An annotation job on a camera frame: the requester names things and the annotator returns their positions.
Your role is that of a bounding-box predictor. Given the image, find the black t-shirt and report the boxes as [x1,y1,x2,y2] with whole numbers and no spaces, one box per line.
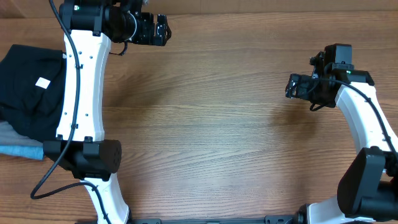
[1,44,67,142]

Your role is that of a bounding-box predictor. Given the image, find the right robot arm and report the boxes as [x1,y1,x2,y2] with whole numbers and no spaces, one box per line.
[285,44,397,223]

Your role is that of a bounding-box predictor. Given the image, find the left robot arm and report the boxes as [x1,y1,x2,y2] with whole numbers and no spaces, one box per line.
[44,0,172,223]

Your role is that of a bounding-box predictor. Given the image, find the folded blue garment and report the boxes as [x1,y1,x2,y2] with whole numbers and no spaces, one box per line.
[1,145,44,161]

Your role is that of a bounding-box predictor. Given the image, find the folded grey garment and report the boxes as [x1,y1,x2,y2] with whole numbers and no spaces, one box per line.
[1,121,43,147]

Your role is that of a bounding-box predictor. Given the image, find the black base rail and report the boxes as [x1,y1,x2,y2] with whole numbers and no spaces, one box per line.
[128,215,294,224]

